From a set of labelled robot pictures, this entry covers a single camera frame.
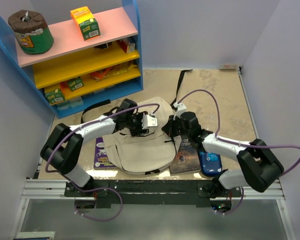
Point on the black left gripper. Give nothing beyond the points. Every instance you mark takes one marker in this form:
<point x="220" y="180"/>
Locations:
<point x="139" y="131"/>

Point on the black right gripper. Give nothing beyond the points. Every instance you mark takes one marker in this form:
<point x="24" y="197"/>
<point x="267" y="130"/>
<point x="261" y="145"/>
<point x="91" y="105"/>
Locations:
<point x="168" y="128"/>

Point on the beige canvas backpack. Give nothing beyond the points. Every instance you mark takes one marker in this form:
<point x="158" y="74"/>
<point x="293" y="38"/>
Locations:
<point x="143" y="155"/>

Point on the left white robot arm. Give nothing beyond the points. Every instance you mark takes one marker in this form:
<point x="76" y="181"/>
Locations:
<point x="62" y="149"/>

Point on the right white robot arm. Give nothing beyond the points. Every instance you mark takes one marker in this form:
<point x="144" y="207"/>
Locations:
<point x="259" y="167"/>

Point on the yellow snack bag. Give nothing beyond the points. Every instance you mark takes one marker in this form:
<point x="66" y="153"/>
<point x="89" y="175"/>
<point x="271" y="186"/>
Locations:
<point x="120" y="69"/>

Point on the brown green toilet roll pack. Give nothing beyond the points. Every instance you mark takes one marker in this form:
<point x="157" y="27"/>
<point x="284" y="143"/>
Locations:
<point x="31" y="31"/>

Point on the dark tale of two cities book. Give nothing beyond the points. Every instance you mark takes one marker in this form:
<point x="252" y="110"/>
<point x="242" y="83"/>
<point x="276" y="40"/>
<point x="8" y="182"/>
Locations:
<point x="186" y="160"/>

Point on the blue pencil case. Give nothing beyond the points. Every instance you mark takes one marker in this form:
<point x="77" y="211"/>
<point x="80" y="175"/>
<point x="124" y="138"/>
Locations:
<point x="210" y="163"/>

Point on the purple treehouse paperback book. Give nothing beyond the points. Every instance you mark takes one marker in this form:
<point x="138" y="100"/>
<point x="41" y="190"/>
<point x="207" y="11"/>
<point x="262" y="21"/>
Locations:
<point x="101" y="161"/>

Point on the orange snack packet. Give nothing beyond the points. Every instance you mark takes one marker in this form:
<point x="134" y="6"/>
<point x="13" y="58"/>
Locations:
<point x="100" y="74"/>

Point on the green sponge box middle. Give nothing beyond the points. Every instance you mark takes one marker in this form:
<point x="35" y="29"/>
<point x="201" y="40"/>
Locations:
<point x="75" y="83"/>

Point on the blue wooden shelf unit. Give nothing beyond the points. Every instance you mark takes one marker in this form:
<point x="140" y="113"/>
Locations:
<point x="71" y="56"/>

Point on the red white small box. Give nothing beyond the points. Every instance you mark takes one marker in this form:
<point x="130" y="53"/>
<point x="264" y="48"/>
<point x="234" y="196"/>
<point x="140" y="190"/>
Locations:
<point x="127" y="45"/>

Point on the small white orange label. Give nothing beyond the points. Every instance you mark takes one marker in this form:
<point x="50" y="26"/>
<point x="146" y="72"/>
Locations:
<point x="228" y="67"/>

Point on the green sponge box left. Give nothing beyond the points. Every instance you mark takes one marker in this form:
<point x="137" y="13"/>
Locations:
<point x="54" y="95"/>

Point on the black object on shelf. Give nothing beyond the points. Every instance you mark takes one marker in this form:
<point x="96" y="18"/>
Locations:
<point x="103" y="46"/>

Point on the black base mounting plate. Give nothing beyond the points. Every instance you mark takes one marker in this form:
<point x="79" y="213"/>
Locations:
<point x="149" y="192"/>

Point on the orange green sponge box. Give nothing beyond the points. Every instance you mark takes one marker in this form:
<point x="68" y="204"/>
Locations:
<point x="86" y="23"/>

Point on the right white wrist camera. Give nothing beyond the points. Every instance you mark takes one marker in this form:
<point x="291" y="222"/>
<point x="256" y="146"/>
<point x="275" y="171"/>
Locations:
<point x="179" y="109"/>

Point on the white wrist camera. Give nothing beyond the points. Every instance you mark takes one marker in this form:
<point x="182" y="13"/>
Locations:
<point x="179" y="109"/>
<point x="149" y="121"/>

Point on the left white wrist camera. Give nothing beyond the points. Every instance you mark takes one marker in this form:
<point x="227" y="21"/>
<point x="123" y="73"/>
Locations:
<point x="149" y="121"/>

